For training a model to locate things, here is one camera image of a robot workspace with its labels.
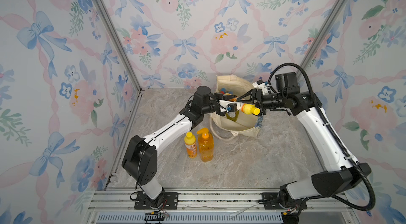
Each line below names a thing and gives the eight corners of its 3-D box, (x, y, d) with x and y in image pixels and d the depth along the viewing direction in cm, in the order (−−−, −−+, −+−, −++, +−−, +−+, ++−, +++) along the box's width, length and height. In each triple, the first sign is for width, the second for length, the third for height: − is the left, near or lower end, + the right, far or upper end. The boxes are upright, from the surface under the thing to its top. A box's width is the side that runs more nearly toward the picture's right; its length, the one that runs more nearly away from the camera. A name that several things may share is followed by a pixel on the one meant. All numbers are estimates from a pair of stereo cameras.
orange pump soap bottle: (201, 162, 88) (199, 142, 68) (199, 151, 92) (197, 129, 72) (212, 161, 88) (214, 140, 69) (209, 149, 93) (211, 127, 73)
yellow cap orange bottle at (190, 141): (187, 157, 89) (182, 138, 71) (191, 151, 92) (187, 130, 73) (194, 161, 88) (191, 142, 70) (197, 154, 91) (196, 134, 72)
